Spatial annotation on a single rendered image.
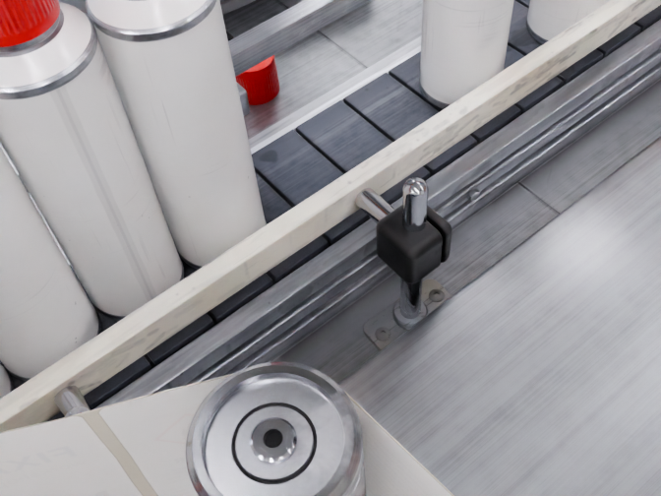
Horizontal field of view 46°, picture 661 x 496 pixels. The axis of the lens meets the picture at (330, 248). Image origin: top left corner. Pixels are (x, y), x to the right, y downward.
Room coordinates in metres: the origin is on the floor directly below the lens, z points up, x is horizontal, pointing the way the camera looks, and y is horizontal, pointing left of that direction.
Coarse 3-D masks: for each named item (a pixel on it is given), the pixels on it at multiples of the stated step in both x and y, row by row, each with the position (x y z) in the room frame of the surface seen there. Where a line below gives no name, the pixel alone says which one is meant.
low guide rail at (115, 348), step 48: (624, 0) 0.39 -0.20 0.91; (576, 48) 0.36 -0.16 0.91; (480, 96) 0.32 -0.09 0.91; (432, 144) 0.29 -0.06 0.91; (336, 192) 0.26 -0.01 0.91; (288, 240) 0.24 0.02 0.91; (192, 288) 0.21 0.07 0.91; (240, 288) 0.22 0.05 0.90; (96, 336) 0.19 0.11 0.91; (144, 336) 0.19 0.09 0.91; (48, 384) 0.17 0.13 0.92; (96, 384) 0.17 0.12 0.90
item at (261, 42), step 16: (304, 0) 0.36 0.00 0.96; (320, 0) 0.36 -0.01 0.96; (336, 0) 0.36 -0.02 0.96; (352, 0) 0.36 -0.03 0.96; (368, 0) 0.37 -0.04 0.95; (288, 16) 0.35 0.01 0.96; (304, 16) 0.35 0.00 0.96; (320, 16) 0.35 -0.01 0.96; (336, 16) 0.36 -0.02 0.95; (256, 32) 0.34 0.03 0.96; (272, 32) 0.34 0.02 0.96; (288, 32) 0.34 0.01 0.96; (304, 32) 0.35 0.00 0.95; (240, 48) 0.32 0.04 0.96; (256, 48) 0.33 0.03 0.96; (272, 48) 0.33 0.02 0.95; (240, 64) 0.32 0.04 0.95; (256, 64) 0.33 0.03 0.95
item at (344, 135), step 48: (528, 0) 0.45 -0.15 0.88; (528, 48) 0.40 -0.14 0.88; (384, 96) 0.37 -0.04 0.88; (528, 96) 0.35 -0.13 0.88; (288, 144) 0.33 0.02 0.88; (336, 144) 0.33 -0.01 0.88; (384, 144) 0.33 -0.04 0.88; (288, 192) 0.29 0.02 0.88; (384, 192) 0.29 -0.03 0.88; (336, 240) 0.26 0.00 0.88; (192, 336) 0.21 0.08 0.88
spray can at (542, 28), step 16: (544, 0) 0.40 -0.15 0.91; (560, 0) 0.40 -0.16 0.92; (576, 0) 0.39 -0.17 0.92; (592, 0) 0.39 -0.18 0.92; (608, 0) 0.40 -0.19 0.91; (528, 16) 0.42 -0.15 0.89; (544, 16) 0.40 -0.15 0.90; (560, 16) 0.39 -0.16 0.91; (576, 16) 0.39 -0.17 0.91; (544, 32) 0.40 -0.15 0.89; (560, 32) 0.39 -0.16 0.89
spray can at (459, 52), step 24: (432, 0) 0.36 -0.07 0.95; (456, 0) 0.35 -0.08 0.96; (480, 0) 0.35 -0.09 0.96; (504, 0) 0.35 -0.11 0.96; (432, 24) 0.36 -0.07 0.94; (456, 24) 0.35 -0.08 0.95; (480, 24) 0.35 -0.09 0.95; (504, 24) 0.35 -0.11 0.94; (432, 48) 0.36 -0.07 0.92; (456, 48) 0.35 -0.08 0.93; (480, 48) 0.35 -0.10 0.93; (504, 48) 0.36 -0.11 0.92; (432, 72) 0.36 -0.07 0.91; (456, 72) 0.35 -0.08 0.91; (480, 72) 0.35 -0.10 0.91; (432, 96) 0.36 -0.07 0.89; (456, 96) 0.35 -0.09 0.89
